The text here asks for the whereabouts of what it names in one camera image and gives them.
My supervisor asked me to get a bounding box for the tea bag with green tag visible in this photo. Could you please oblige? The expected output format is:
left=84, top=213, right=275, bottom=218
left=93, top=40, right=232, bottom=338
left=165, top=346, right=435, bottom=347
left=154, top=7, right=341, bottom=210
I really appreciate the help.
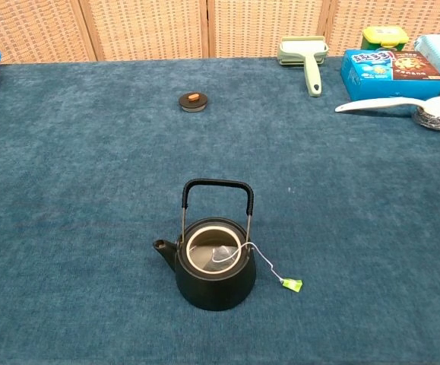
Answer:
left=204, top=241, right=303, bottom=294

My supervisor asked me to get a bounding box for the black teapot lid orange knob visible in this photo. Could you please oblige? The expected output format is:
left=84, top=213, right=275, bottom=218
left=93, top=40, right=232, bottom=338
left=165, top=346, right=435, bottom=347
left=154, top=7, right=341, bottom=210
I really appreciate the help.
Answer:
left=178, top=91, right=210, bottom=114

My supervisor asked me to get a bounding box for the black cast iron teapot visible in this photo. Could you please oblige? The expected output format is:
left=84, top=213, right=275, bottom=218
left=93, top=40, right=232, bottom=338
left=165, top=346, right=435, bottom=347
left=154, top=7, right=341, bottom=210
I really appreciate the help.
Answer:
left=152, top=178, right=258, bottom=312

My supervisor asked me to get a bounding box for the green lint roller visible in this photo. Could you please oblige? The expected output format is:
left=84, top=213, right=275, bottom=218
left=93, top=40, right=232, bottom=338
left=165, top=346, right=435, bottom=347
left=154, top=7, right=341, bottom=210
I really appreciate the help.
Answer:
left=277, top=35, right=330, bottom=97

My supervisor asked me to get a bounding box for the blue table cloth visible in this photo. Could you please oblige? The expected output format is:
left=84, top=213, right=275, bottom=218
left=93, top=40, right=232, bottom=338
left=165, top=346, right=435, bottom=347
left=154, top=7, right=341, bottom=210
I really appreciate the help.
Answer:
left=0, top=56, right=440, bottom=365

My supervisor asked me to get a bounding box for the woven bamboo folding screen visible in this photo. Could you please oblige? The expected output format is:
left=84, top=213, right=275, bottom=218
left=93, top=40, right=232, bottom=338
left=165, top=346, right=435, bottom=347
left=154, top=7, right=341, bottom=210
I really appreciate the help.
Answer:
left=0, top=0, right=440, bottom=65

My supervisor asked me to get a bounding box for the blue cookie box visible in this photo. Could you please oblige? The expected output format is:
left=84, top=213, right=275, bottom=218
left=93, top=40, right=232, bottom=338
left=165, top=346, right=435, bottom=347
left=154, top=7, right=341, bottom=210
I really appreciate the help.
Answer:
left=340, top=49, right=440, bottom=102

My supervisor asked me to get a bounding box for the yellow lid green container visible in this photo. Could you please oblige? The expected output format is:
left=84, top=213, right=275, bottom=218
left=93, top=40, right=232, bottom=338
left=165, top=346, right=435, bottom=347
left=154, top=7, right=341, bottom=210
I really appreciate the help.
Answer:
left=361, top=25, right=410, bottom=52

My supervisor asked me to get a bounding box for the white handled scrubber brush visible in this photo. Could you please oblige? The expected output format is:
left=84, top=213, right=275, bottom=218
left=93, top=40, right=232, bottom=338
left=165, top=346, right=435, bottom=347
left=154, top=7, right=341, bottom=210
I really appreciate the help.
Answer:
left=334, top=95, right=440, bottom=132

